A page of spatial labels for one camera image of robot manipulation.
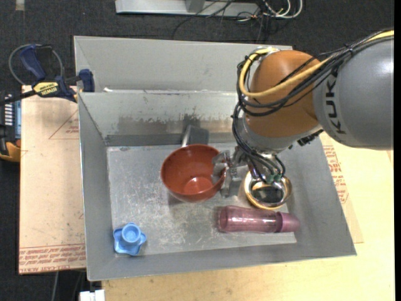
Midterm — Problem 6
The clear pink plastic bottle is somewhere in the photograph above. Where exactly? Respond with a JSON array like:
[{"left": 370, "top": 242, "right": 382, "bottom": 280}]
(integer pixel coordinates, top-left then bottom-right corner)
[{"left": 216, "top": 205, "right": 301, "bottom": 235}]

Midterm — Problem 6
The grey metal bin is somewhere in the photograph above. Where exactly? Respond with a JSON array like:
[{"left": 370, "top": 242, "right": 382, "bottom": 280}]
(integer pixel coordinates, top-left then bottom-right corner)
[{"left": 73, "top": 35, "right": 358, "bottom": 282}]

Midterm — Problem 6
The metal bowl with gold rim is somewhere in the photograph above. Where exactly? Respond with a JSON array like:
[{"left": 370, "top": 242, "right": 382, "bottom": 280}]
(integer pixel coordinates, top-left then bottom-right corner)
[{"left": 244, "top": 169, "right": 293, "bottom": 210}]

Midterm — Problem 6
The brown cardboard board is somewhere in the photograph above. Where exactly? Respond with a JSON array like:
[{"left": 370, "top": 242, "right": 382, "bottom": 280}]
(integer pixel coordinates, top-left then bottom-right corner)
[{"left": 18, "top": 85, "right": 365, "bottom": 276}]

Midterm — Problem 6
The blue star-shaped cup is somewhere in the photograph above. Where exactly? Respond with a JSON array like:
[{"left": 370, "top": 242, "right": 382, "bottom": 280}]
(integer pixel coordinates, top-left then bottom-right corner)
[{"left": 112, "top": 221, "right": 148, "bottom": 257}]

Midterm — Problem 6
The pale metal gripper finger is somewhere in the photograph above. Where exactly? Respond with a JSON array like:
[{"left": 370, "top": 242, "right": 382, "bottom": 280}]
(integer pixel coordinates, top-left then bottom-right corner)
[
  {"left": 219, "top": 167, "right": 242, "bottom": 199},
  {"left": 212, "top": 150, "right": 232, "bottom": 182}
]

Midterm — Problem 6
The red-brown bowl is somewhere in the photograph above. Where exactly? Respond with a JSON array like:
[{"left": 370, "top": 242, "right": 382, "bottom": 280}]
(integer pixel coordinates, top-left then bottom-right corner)
[{"left": 160, "top": 144, "right": 227, "bottom": 204}]

